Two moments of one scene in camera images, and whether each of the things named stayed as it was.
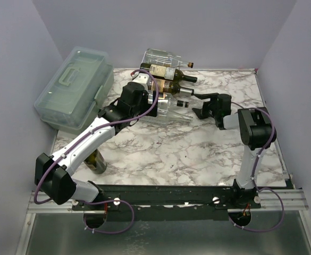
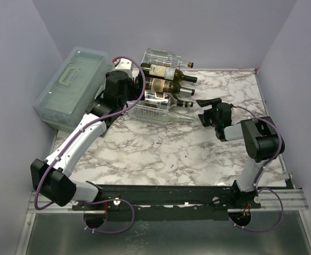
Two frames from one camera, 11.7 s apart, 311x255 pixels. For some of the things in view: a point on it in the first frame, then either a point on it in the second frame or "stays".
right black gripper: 211,107 -> 207,112
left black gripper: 145,98 -> 136,92
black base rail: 169,202 stays
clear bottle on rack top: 158,57 stays
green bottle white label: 160,71 stays
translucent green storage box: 73,96 stays
